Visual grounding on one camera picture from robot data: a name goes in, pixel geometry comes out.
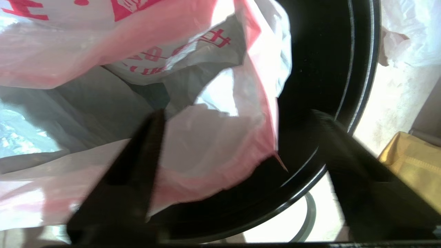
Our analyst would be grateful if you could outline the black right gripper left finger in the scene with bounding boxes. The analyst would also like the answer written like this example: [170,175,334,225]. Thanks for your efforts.
[67,110,166,242]

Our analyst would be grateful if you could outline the grey bin retaining ring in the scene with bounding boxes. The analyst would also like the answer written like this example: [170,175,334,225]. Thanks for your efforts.
[289,191,317,242]

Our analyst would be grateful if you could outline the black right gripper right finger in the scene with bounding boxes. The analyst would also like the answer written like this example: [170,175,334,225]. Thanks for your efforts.
[312,110,441,242]

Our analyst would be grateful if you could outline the white red-printed plastic bag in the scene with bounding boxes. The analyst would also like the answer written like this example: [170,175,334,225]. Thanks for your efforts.
[0,0,293,231]

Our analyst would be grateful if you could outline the translucent bag with red drawstring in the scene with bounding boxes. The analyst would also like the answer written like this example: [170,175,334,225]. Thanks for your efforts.
[379,0,441,68]

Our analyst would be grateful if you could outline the yellow fabric bag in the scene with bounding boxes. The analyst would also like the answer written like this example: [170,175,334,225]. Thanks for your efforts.
[378,131,441,214]

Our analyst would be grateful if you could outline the black round trash bin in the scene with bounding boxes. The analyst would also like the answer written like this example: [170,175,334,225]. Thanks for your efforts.
[148,0,381,241]

